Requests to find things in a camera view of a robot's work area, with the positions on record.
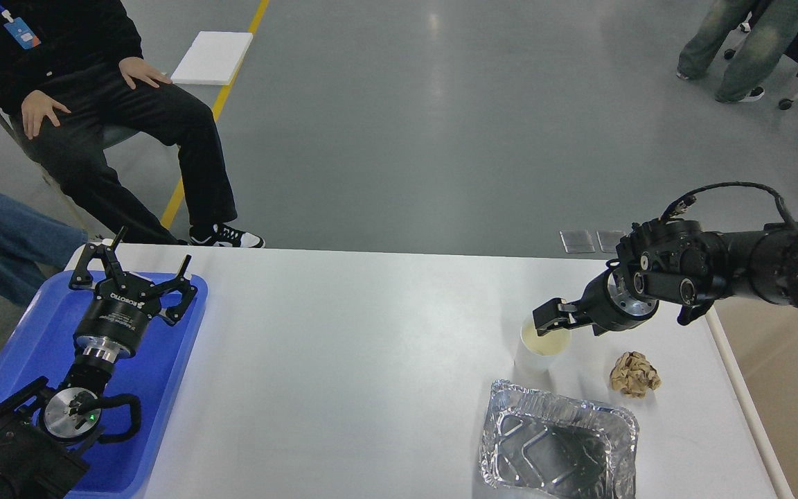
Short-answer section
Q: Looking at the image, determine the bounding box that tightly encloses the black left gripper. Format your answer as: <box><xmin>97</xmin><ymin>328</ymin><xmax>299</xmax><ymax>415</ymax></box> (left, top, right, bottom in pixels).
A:
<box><xmin>69</xmin><ymin>225</ymin><xmax>197</xmax><ymax>360</ymax></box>

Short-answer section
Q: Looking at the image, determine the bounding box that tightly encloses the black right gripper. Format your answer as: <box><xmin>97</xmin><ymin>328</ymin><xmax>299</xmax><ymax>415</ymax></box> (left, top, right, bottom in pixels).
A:
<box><xmin>533</xmin><ymin>269</ymin><xmax>659</xmax><ymax>337</ymax></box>

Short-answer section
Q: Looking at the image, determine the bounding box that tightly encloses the white paper cup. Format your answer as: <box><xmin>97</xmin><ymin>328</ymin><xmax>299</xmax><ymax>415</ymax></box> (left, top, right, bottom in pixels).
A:
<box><xmin>513</xmin><ymin>313</ymin><xmax>571</xmax><ymax>375</ymax></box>

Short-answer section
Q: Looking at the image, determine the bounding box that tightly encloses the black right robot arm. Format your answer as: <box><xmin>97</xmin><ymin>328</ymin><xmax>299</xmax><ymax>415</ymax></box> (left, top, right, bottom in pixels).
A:
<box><xmin>533</xmin><ymin>184</ymin><xmax>798</xmax><ymax>337</ymax></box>

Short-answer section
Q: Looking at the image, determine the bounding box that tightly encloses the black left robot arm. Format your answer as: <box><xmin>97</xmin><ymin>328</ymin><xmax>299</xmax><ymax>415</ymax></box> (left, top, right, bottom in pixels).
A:
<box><xmin>0</xmin><ymin>243</ymin><xmax>208</xmax><ymax>498</ymax></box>

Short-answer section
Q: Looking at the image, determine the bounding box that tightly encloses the left floor plate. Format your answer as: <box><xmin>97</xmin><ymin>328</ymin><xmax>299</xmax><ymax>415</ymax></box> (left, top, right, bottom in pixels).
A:
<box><xmin>558</xmin><ymin>230</ymin><xmax>596</xmax><ymax>254</ymax></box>

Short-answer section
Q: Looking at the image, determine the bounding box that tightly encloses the floor plate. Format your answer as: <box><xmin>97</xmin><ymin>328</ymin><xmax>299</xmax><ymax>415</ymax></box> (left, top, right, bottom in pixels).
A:
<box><xmin>596</xmin><ymin>230</ymin><xmax>626</xmax><ymax>255</ymax></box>
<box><xmin>558</xmin><ymin>230</ymin><xmax>596</xmax><ymax>254</ymax></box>

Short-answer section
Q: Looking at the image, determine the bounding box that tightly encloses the right floor plate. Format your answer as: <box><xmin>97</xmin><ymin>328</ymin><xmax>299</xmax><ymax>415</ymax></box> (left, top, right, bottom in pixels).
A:
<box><xmin>596</xmin><ymin>230</ymin><xmax>626</xmax><ymax>255</ymax></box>

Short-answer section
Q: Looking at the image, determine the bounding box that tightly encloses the crumpled brown paper ball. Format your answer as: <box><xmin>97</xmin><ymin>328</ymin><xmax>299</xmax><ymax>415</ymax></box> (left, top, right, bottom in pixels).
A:
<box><xmin>609</xmin><ymin>351</ymin><xmax>662</xmax><ymax>399</ymax></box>

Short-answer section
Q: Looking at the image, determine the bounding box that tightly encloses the blue plastic tray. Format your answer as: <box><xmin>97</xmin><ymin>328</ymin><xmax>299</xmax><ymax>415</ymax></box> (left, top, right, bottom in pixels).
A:
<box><xmin>0</xmin><ymin>272</ymin><xmax>208</xmax><ymax>498</ymax></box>

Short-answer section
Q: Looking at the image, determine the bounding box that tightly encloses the person in blue jeans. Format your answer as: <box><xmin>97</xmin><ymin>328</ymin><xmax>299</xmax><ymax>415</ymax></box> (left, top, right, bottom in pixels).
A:
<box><xmin>0</xmin><ymin>193</ymin><xmax>91</xmax><ymax>307</ymax></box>

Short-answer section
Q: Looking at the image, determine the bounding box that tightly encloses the aluminium foil tray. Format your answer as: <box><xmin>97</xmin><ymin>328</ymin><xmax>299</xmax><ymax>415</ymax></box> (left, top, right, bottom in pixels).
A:
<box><xmin>479</xmin><ymin>379</ymin><xmax>639</xmax><ymax>498</ymax></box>

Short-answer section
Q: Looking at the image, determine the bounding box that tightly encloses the grey chair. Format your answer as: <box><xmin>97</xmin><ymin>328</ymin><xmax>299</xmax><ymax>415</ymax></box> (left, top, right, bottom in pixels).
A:
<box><xmin>0</xmin><ymin>107</ymin><xmax>140</xmax><ymax>229</ymax></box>

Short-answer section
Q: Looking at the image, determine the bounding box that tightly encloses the seated person in black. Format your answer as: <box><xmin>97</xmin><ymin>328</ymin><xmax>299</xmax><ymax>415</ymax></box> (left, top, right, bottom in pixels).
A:
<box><xmin>0</xmin><ymin>1</ymin><xmax>265</xmax><ymax>247</ymax></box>

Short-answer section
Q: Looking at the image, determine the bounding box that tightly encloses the beige plastic bin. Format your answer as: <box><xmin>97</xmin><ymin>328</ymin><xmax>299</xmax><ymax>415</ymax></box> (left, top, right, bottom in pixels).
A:
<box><xmin>715</xmin><ymin>298</ymin><xmax>798</xmax><ymax>498</ymax></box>

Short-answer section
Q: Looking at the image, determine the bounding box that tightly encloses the standing person in jeans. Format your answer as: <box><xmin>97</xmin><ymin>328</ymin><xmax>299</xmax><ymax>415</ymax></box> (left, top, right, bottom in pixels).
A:
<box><xmin>676</xmin><ymin>0</ymin><xmax>798</xmax><ymax>104</ymax></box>

